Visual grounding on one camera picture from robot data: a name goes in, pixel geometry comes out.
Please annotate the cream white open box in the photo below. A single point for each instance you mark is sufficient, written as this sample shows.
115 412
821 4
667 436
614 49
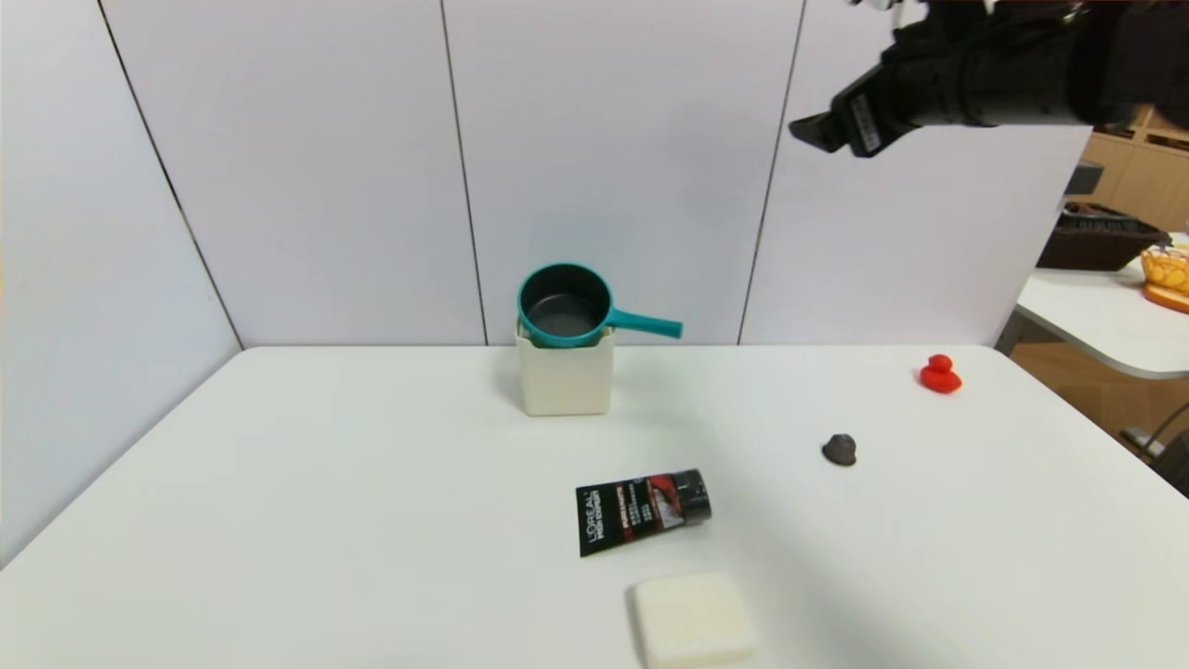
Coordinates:
563 386

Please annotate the dark grey box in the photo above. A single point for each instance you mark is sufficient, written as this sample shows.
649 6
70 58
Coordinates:
1081 178

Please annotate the white square soap block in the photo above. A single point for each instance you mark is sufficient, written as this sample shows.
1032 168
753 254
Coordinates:
692 621

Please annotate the red rubber duck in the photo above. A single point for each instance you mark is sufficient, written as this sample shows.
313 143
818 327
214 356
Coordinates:
940 377

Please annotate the black chair base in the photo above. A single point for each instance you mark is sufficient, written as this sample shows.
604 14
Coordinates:
1172 460

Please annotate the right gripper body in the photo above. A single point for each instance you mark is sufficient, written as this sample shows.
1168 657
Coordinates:
865 121

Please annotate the dark woven basket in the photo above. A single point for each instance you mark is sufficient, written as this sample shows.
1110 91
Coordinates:
1094 249

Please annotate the small dark grey stone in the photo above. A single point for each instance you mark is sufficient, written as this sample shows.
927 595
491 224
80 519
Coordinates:
839 451

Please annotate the white side table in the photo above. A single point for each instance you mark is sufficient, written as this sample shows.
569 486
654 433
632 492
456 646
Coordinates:
1096 321

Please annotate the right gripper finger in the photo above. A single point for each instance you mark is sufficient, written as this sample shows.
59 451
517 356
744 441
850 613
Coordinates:
817 132
873 111

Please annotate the yellow bread basket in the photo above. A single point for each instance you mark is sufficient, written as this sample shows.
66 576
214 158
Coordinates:
1167 274

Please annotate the wooden shelf unit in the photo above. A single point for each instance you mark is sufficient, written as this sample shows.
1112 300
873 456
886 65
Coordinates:
1147 177

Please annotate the black L'Oreal cosmetic tube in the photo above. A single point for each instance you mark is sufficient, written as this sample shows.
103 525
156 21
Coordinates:
633 513

